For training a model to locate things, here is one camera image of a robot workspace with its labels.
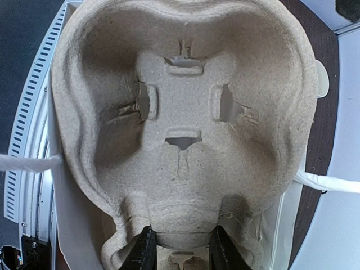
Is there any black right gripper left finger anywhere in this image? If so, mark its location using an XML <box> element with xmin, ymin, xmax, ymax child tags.
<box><xmin>119</xmin><ymin>226</ymin><xmax>158</xmax><ymax>270</ymax></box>

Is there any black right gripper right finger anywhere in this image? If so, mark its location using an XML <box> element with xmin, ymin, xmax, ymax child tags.
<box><xmin>209</xmin><ymin>226</ymin><xmax>251</xmax><ymax>270</ymax></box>

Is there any brown paper bag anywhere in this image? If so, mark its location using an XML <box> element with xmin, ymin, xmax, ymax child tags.
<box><xmin>1</xmin><ymin>79</ymin><xmax>359</xmax><ymax>269</ymax></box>

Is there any cardboard two-cup carrier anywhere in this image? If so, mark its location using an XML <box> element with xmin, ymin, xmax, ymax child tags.
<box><xmin>51</xmin><ymin>1</ymin><xmax>318</xmax><ymax>269</ymax></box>

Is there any white ceramic bowl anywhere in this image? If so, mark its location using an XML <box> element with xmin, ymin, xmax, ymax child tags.
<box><xmin>316</xmin><ymin>59</ymin><xmax>330</xmax><ymax>98</ymax></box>

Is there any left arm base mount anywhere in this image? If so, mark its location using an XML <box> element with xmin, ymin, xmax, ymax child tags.
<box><xmin>0</xmin><ymin>235</ymin><xmax>53</xmax><ymax>270</ymax></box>

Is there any aluminium front rail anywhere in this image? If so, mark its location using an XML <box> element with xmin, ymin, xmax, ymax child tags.
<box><xmin>1</xmin><ymin>1</ymin><xmax>82</xmax><ymax>249</ymax></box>

